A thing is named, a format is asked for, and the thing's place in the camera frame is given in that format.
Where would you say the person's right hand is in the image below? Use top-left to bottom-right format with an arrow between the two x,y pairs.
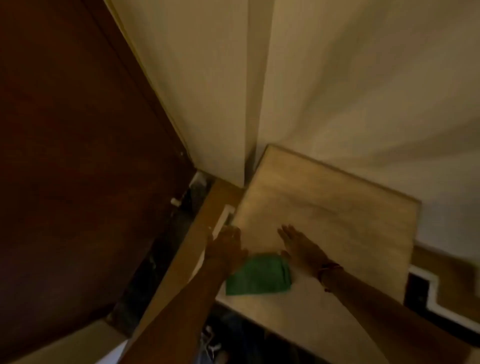
277,224 -> 335,280

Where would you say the person's left hand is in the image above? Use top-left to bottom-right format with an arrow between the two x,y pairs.
204,226 -> 249,279

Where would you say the person's left forearm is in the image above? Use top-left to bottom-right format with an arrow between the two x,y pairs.
122,259 -> 235,364

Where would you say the person's right forearm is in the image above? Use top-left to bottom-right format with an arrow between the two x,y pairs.
318,264 -> 474,364

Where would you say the white plastic strip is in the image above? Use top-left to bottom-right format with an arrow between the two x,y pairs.
211,204 -> 236,241

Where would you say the green cleaning cloth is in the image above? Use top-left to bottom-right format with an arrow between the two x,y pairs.
225,253 -> 293,297

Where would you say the dark brown wooden door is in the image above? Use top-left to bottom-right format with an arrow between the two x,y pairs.
0,0 -> 196,364

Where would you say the thin wrist bracelet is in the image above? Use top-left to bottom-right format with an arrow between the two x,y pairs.
316,262 -> 344,293

